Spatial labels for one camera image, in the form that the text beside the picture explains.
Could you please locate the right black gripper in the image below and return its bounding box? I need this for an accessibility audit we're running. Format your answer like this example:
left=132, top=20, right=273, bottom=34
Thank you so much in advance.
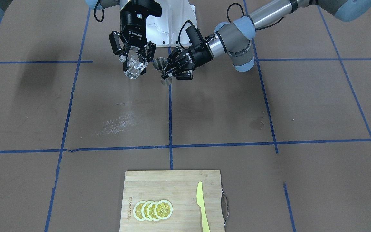
left=109, top=9, right=156, bottom=63

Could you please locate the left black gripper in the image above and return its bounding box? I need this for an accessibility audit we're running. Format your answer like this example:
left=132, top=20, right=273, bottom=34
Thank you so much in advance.
left=161, top=45, right=214, bottom=80

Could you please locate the clear glass cup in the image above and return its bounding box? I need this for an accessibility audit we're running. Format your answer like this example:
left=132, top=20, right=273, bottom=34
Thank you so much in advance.
left=125, top=54, right=148, bottom=79

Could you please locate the steel jigger measuring cup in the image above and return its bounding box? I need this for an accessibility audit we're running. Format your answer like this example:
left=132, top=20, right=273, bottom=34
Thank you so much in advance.
left=153, top=57, right=173, bottom=86

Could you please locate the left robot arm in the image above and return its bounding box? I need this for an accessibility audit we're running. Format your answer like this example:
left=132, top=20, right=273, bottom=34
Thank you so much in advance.
left=161, top=0, right=371, bottom=80

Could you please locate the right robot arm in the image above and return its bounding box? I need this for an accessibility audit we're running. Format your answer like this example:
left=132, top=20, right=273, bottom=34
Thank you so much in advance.
left=85, top=0, right=162, bottom=70

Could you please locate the bamboo cutting board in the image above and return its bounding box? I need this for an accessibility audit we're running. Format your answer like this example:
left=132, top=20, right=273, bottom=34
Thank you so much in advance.
left=119, top=170, right=225, bottom=232

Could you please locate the yellow plastic knife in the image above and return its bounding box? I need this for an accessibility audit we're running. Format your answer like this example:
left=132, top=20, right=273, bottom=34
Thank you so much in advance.
left=196, top=181, right=210, bottom=232

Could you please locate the lemon slice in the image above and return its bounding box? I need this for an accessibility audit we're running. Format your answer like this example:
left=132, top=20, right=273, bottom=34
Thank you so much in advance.
left=147, top=201, right=160, bottom=221
left=154, top=200, right=173, bottom=220
left=141, top=201, right=153, bottom=221
left=134, top=201, right=145, bottom=221

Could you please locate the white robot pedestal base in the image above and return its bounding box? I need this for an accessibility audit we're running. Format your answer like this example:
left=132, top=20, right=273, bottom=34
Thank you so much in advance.
left=146, top=0, right=197, bottom=47

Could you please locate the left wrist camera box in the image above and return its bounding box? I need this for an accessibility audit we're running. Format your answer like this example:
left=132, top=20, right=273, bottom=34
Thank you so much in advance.
left=186, top=25, right=205, bottom=46

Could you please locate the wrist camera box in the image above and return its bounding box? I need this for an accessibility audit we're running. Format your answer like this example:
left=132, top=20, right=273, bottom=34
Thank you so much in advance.
left=186, top=25, right=205, bottom=46
left=125, top=0, right=162, bottom=18

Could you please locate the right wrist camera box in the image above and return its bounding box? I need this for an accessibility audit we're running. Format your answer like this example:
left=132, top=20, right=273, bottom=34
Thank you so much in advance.
left=125, top=0, right=162, bottom=18

